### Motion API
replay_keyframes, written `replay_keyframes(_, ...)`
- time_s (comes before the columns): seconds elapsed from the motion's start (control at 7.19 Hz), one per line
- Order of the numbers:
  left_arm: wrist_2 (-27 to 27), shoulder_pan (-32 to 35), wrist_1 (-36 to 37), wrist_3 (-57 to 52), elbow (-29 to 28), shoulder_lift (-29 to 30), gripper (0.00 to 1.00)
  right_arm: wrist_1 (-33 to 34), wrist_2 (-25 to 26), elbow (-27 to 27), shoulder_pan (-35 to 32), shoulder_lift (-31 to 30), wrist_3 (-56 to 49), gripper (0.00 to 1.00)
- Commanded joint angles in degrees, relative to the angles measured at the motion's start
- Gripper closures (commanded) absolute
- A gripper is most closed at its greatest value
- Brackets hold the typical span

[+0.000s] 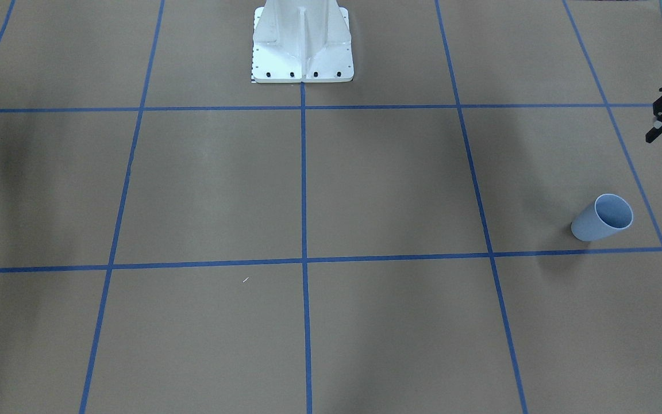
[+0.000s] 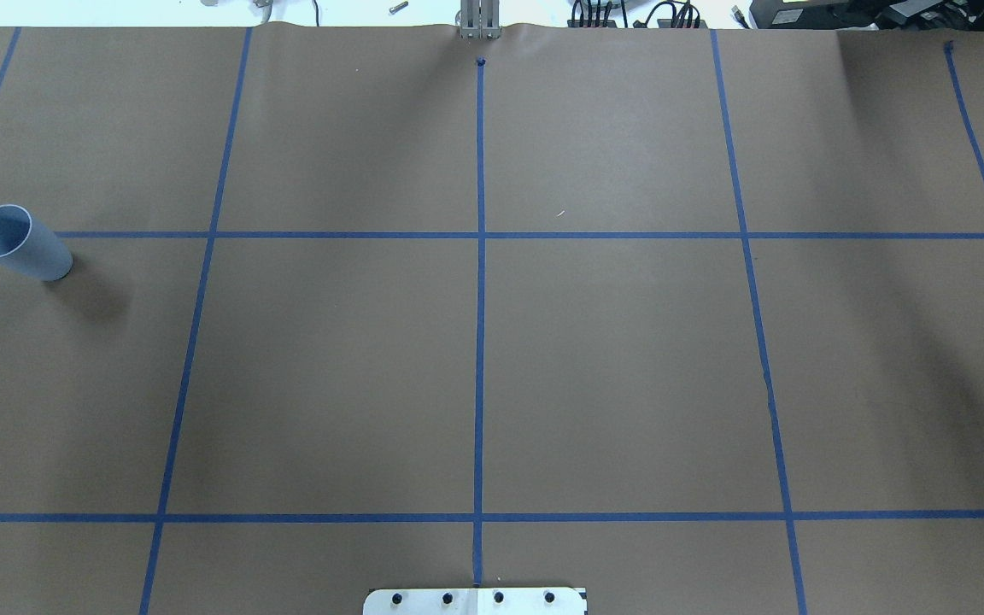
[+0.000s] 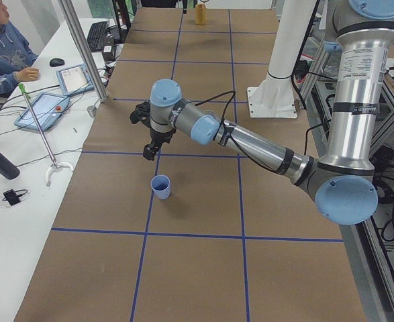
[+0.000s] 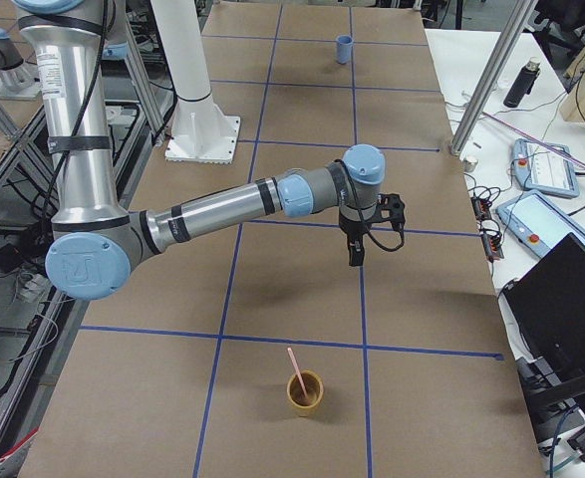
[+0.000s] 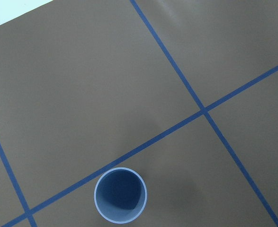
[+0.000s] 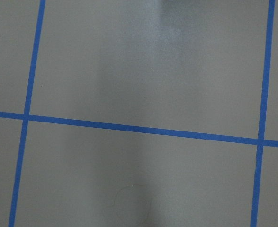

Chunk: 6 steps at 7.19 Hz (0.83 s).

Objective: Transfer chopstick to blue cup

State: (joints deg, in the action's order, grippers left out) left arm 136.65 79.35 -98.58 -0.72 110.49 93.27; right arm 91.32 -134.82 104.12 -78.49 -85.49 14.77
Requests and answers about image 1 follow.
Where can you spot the light blue plastic cup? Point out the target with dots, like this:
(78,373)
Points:
(605,216)

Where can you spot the white metal mount base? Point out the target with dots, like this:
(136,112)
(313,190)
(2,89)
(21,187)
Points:
(302,41)

